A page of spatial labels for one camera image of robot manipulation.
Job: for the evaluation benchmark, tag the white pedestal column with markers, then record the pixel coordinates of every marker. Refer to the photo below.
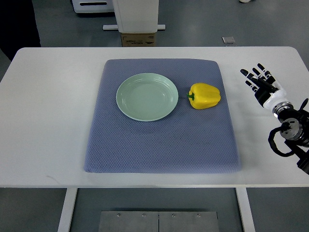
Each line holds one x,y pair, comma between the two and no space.
136,16

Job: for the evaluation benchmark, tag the right white table leg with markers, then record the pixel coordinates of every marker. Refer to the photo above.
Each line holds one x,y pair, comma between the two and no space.
245,210

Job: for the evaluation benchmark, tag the light green plate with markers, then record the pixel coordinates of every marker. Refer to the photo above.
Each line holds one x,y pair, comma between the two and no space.
147,97

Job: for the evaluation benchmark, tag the person in dark clothes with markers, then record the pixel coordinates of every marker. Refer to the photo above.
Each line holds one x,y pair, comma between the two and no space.
18,28

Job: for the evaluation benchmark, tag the yellow bell pepper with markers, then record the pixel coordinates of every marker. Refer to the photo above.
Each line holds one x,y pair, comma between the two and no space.
203,96

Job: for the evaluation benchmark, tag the blue quilted mat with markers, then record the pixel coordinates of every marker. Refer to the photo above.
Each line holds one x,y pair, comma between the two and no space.
187,141

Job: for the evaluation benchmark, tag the white shoe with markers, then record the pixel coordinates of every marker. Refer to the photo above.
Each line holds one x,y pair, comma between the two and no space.
244,1

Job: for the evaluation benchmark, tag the cardboard box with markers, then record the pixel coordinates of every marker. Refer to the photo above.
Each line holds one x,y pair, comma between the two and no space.
138,39

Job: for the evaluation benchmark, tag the left white table leg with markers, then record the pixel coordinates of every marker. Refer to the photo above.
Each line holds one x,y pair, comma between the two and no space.
67,210

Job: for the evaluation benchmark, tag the white machine base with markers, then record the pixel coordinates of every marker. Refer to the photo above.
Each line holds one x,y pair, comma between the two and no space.
92,6

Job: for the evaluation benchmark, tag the grey floor socket plate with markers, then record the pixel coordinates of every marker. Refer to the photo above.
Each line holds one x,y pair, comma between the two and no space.
228,40

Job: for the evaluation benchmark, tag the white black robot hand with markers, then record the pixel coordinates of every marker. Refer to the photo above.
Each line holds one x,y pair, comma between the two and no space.
267,90

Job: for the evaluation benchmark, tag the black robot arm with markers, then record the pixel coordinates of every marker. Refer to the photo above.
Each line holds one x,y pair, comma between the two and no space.
295,130

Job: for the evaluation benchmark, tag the white table leg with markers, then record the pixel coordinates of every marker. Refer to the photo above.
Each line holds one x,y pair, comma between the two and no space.
67,210
245,210

